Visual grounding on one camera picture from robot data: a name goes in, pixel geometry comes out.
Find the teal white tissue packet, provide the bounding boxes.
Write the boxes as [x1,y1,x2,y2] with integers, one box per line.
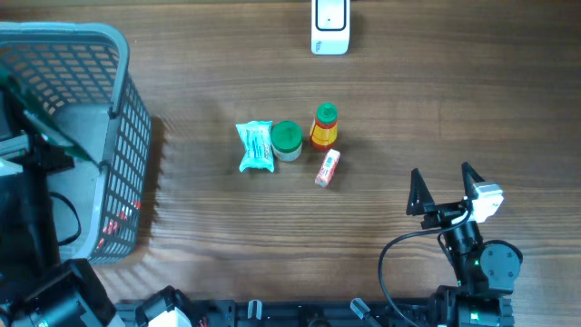
[236,121,274,173]

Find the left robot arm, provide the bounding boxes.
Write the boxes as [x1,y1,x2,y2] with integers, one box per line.
[1,86,125,326]

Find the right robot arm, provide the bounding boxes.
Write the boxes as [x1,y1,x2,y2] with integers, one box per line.
[406,163,523,327]

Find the white barcode scanner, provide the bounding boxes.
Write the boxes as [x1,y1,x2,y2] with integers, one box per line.
[310,0,350,55]

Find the small red candy box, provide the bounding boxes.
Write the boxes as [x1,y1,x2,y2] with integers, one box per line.
[315,149,340,188]

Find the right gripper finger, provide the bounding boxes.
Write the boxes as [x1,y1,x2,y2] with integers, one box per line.
[461,162,484,199]
[406,168,436,216]

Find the green 3M gloves package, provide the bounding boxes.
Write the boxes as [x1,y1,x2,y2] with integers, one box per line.
[1,69,98,166]

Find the green lid white jar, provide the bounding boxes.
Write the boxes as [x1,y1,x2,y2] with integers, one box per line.
[271,120,303,162]

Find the red sriracha bottle green cap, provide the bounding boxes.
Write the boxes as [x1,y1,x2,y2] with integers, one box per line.
[310,103,339,151]

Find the grey plastic shopping basket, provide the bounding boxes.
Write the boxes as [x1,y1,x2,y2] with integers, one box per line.
[1,22,152,264]

